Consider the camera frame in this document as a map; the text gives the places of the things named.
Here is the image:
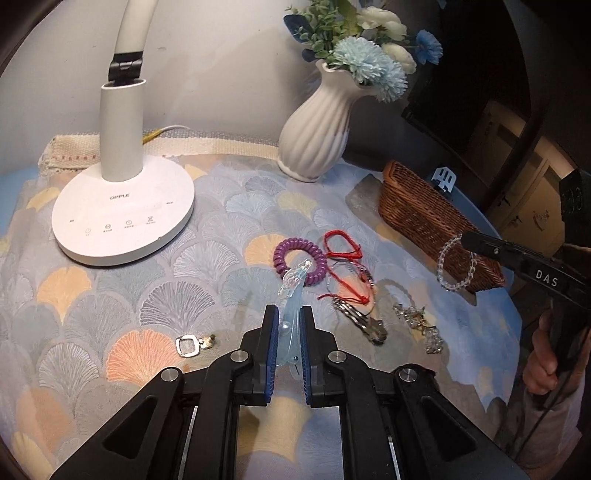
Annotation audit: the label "light blue hair clip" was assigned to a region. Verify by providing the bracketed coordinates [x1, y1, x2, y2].
[276, 259, 312, 376]

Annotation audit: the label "clear bead bracelet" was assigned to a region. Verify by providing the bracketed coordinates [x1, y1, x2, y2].
[435, 233, 479, 292]

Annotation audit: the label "clear crystal bead necklace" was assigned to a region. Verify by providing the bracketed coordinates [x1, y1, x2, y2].
[375, 278, 446, 355]

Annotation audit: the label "person's right hand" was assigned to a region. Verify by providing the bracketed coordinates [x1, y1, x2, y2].
[523, 311, 558, 396]

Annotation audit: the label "gold square earring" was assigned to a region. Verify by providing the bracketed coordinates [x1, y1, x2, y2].
[175, 334, 216, 358]

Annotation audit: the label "silver hair clip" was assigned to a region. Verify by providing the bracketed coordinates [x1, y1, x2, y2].
[332, 298, 388, 345]

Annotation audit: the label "brown wicker basket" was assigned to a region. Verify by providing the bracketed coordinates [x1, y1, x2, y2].
[378, 161, 505, 293]

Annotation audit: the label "patterned fan-motif table cloth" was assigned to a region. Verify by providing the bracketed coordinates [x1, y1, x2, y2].
[1, 156, 521, 479]

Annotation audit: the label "white desk lamp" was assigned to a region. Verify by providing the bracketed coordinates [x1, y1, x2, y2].
[51, 0, 195, 267]

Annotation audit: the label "white ribbed ceramic vase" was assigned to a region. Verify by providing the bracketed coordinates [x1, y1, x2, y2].
[277, 60, 377, 183]

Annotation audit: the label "blue white artificial flowers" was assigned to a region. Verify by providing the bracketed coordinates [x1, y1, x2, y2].
[283, 0, 444, 103]

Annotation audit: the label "purple spiral hair tie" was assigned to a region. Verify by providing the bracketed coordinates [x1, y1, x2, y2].
[272, 236, 328, 286]

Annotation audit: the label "red string bracelet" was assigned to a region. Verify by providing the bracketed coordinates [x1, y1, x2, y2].
[317, 230, 376, 306]

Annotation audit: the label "white metal bracket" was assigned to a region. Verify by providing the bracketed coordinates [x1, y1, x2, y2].
[431, 167, 457, 193]

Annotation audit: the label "yellow white lamp cable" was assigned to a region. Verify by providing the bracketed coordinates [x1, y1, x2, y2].
[141, 124, 191, 145]

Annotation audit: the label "beige woven strap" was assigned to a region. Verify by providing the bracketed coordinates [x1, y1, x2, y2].
[37, 133, 281, 176]

